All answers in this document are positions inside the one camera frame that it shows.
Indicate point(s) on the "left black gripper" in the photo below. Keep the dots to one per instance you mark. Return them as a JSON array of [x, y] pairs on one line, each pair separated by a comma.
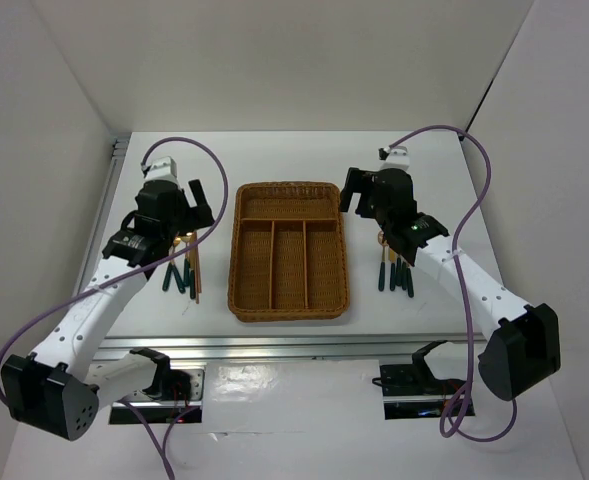
[[197, 216]]

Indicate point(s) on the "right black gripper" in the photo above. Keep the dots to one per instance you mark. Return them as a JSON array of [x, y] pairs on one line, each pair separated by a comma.
[[358, 181]]

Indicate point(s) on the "small gold spoon green handle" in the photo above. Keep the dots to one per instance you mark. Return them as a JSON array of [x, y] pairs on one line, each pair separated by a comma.
[[187, 270]]

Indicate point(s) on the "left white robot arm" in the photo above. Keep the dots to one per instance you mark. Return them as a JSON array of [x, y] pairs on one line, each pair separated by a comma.
[[56, 388]]

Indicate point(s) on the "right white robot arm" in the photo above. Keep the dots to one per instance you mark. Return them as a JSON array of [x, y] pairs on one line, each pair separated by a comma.
[[523, 341]]

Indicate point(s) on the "brown wicker cutlery tray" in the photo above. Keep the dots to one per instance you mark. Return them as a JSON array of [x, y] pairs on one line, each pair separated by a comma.
[[288, 253]]

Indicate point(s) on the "copper chopstick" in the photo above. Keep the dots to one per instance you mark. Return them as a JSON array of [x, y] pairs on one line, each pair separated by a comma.
[[196, 269]]

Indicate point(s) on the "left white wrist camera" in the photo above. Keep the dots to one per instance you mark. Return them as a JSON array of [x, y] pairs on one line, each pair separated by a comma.
[[162, 169]]

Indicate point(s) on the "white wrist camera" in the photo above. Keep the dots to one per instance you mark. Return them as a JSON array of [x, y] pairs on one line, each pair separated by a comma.
[[394, 158], [162, 169]]

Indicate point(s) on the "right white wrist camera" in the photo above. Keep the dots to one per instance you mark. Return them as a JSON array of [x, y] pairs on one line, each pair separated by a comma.
[[394, 158]]

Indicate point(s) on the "aluminium left rail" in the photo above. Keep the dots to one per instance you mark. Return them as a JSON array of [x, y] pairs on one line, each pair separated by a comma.
[[93, 248]]

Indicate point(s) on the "aluminium rail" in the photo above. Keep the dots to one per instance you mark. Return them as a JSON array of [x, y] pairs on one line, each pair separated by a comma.
[[93, 248], [269, 348]]

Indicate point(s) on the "right small fork green handle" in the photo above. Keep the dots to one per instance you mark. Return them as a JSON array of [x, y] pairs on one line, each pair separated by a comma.
[[409, 282]]

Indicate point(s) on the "aluminium front rail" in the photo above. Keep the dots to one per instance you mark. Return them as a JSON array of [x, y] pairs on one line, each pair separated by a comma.
[[269, 348]]

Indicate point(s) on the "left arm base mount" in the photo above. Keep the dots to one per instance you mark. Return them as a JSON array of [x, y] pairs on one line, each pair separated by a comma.
[[171, 394]]

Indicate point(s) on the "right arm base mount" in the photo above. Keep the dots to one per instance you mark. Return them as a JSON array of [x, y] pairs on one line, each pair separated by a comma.
[[411, 391]]

